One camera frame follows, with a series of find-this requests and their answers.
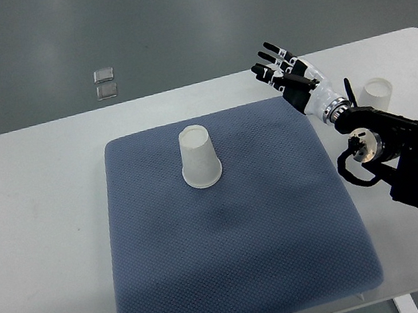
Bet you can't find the blue fabric cushion mat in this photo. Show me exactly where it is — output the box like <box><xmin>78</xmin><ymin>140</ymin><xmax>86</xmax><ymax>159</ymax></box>
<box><xmin>104</xmin><ymin>97</ymin><xmax>384</xmax><ymax>313</ymax></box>

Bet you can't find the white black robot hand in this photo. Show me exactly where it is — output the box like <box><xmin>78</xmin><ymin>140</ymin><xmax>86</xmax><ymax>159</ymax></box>
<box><xmin>251</xmin><ymin>42</ymin><xmax>351</xmax><ymax>125</ymax></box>

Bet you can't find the upper metal floor plate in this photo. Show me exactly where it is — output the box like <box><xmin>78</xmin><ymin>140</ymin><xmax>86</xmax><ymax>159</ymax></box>
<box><xmin>93</xmin><ymin>66</ymin><xmax>114</xmax><ymax>84</ymax></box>

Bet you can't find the white table leg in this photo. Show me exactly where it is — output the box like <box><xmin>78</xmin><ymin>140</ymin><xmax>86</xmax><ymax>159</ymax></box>
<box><xmin>393</xmin><ymin>294</ymin><xmax>418</xmax><ymax>313</ymax></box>

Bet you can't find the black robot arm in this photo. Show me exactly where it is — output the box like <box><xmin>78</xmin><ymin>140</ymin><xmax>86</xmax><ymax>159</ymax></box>
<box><xmin>334</xmin><ymin>82</ymin><xmax>418</xmax><ymax>208</ymax></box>

